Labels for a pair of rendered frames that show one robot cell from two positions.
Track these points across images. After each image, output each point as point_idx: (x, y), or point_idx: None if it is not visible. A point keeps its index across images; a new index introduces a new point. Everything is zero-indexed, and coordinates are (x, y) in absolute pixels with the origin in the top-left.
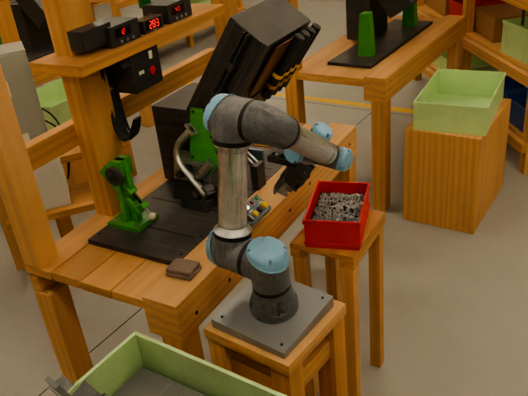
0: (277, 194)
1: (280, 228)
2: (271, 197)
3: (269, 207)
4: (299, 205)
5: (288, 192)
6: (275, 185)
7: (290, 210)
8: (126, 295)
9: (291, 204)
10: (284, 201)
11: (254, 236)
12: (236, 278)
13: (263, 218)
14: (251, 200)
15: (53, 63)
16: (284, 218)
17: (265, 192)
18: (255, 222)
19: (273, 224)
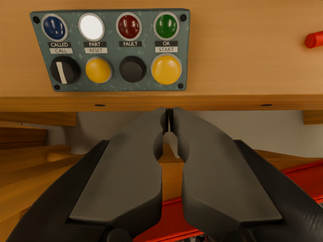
0: (282, 62)
1: (205, 108)
2: (255, 53)
3: (178, 87)
4: (310, 106)
5: (312, 90)
6: (70, 171)
7: (266, 105)
8: None
9: (282, 102)
10: (259, 97)
11: (69, 101)
12: (12, 110)
13: (129, 93)
14: (138, 20)
15: None
16: (229, 106)
17: (276, 17)
18: (76, 91)
19: (174, 104)
